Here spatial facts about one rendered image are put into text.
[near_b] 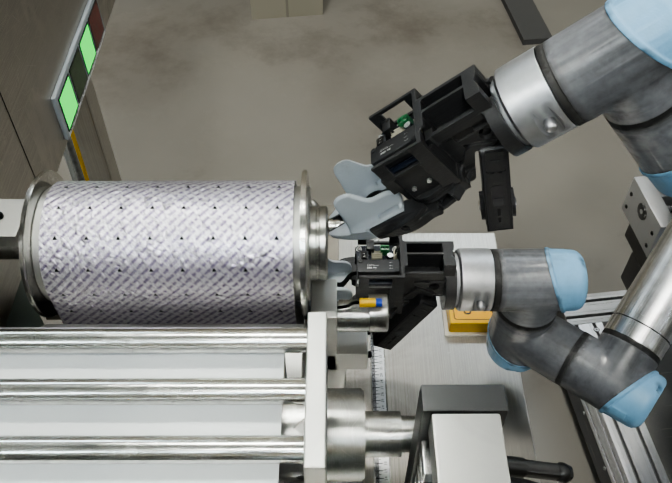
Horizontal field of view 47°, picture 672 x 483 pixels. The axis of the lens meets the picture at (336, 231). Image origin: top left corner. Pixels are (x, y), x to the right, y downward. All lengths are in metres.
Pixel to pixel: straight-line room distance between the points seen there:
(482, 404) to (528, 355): 0.54
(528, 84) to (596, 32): 0.06
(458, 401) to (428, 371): 0.64
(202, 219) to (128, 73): 2.44
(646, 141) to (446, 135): 0.16
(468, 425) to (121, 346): 0.21
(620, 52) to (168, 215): 0.41
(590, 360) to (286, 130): 1.97
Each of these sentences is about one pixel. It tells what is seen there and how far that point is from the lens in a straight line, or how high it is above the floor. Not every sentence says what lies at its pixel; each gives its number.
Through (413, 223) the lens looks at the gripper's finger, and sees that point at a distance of 0.69.
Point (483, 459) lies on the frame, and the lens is 0.45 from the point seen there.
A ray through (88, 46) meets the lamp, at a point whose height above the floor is 1.19.
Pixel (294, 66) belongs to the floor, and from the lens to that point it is 3.08.
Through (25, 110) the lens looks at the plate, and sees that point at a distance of 0.97.
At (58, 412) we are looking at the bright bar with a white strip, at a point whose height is 1.44.
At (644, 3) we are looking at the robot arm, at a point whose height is 1.53.
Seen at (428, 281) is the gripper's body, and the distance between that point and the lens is 0.91.
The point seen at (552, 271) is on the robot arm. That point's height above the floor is 1.15.
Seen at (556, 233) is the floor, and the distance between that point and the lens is 2.54.
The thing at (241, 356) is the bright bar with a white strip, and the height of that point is 1.44.
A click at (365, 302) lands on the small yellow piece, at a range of 0.75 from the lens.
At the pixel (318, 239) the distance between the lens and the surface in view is 0.74.
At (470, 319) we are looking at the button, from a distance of 1.13.
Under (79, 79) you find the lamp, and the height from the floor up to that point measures 1.18.
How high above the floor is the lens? 1.84
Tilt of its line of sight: 49 degrees down
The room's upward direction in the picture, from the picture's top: straight up
